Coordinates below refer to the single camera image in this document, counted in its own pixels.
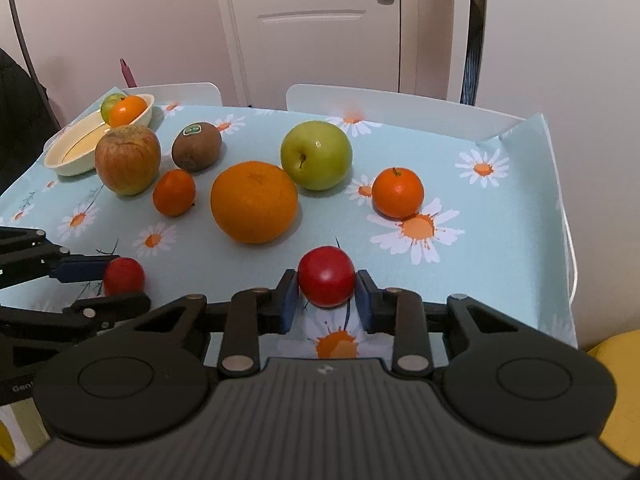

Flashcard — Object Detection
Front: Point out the blue daisy tablecloth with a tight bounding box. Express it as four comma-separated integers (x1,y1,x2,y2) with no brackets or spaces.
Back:
0,87,579,361

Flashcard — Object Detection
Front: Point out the green citrus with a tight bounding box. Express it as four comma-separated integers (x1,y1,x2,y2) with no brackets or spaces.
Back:
100,92,126,126

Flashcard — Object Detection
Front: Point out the large orange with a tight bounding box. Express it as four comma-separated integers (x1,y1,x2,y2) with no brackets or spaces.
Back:
210,160,299,245

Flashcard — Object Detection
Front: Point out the white cable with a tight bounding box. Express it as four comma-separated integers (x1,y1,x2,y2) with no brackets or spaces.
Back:
560,200,579,306

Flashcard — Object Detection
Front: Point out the white chair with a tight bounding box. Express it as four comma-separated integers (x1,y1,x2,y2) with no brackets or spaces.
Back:
44,82,222,153
286,84,526,143

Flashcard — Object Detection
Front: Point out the yellow cushion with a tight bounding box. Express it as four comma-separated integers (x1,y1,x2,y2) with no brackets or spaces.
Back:
585,330,640,467

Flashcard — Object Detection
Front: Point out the cream bowl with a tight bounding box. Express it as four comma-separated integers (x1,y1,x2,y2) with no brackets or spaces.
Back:
44,93,155,177

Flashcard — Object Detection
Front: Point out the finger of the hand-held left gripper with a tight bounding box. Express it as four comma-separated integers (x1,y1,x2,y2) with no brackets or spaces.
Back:
0,292,152,348
0,226,121,291

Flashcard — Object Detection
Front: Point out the black coat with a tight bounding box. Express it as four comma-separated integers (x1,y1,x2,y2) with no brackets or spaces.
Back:
0,47,62,193

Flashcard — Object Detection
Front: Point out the green apple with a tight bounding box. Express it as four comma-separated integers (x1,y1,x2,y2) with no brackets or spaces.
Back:
280,121,353,191

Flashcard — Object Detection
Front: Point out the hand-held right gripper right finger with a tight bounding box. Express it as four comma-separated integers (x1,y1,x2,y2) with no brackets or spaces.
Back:
354,269,523,379

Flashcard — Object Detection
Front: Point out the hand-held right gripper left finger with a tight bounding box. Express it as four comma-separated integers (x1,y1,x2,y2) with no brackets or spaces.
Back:
132,269,301,377

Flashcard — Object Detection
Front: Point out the red yellow apple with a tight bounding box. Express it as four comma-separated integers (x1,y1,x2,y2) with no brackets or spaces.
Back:
95,125,162,196

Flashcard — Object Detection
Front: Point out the brown kiwi with sticker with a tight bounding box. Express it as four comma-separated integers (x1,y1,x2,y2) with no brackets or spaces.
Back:
171,122,222,172

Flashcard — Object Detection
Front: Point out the white door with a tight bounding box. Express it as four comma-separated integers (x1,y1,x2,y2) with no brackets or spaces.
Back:
212,0,421,108

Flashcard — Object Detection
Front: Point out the dark striped cloth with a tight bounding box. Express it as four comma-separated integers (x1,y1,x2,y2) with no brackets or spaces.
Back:
460,0,488,106

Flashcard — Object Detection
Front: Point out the small mandarin orange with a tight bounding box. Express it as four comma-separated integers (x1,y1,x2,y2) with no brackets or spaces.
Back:
152,169,197,217

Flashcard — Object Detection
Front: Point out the small red tomato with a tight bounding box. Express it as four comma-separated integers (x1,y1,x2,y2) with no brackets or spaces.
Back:
102,257,146,297

